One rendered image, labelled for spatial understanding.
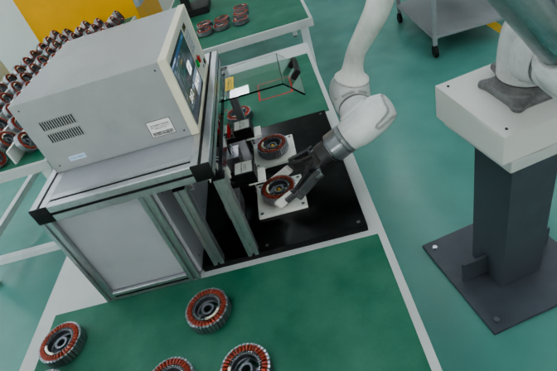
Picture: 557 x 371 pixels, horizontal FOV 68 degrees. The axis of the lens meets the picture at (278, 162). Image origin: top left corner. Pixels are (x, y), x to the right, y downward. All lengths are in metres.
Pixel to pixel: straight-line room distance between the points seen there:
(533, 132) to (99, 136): 1.15
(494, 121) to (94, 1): 4.12
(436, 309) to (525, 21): 1.24
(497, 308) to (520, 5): 1.25
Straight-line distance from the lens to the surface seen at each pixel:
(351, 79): 1.23
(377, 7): 1.02
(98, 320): 1.31
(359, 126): 1.14
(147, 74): 1.00
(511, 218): 1.67
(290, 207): 1.24
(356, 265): 1.10
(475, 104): 1.40
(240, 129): 1.39
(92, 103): 1.06
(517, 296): 1.95
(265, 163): 1.43
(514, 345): 1.85
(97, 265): 1.23
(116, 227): 1.11
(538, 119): 1.36
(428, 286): 1.96
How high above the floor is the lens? 1.62
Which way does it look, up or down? 36 degrees down
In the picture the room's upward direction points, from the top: 19 degrees counter-clockwise
